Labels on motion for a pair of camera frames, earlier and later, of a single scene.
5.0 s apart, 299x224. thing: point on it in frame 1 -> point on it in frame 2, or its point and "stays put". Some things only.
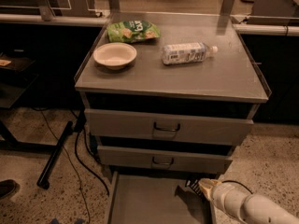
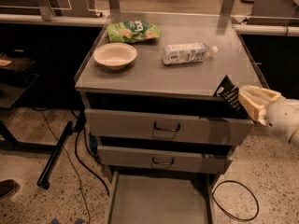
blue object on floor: x=77 y=221 stays put
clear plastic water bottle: x=186 y=52 stays put
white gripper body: x=221 y=192 -> x=281 y=119
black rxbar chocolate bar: x=194 y=185 -> x=228 y=90
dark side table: x=15 y=77 stays put
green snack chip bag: x=130 y=31 stays put
